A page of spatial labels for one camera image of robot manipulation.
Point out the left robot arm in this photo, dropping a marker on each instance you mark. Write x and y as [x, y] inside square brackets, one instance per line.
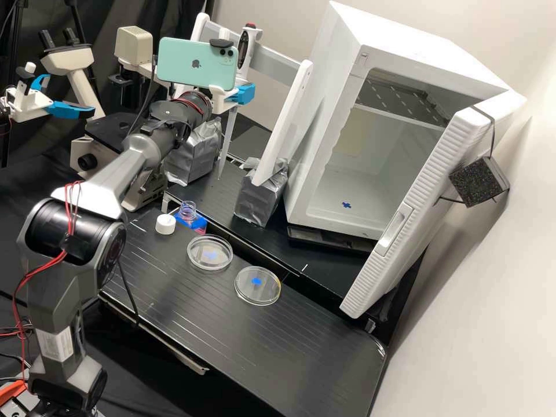
[3, 114]

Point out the petri dish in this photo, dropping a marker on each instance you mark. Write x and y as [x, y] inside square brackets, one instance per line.
[210, 253]

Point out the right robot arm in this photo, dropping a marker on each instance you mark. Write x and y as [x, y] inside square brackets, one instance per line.
[130, 156]

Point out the petri dish lid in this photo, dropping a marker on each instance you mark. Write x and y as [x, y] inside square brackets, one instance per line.
[258, 286]

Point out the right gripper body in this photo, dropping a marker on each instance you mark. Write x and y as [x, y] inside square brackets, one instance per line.
[221, 102]

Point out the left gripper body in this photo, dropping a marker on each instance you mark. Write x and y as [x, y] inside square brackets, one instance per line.
[26, 104]

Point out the incubator door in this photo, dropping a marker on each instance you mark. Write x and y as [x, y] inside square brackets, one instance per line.
[417, 208]

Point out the white pipette stand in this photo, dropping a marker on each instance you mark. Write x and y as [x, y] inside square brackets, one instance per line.
[286, 117]

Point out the small bottle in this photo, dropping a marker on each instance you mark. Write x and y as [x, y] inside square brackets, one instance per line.
[188, 209]

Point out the right wrist camera phone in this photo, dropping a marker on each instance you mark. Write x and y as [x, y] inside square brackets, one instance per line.
[191, 63]

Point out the pipette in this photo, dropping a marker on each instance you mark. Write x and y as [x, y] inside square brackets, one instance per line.
[251, 48]

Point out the white cap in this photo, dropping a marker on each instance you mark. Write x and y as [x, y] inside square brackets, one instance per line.
[165, 224]

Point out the black platform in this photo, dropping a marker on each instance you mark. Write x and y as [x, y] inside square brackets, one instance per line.
[260, 347]
[269, 254]

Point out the cream microscope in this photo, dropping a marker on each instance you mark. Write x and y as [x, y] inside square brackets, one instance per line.
[82, 150]

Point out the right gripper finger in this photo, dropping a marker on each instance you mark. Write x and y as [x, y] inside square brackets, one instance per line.
[246, 94]

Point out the blue bottle holder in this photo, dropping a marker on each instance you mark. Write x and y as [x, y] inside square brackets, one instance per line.
[199, 223]

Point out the black tray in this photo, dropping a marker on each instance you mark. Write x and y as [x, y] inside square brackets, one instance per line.
[330, 240]

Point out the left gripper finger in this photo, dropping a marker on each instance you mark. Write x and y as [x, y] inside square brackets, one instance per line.
[42, 78]
[69, 110]

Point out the white incubator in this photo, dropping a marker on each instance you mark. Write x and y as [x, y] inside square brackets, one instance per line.
[339, 52]

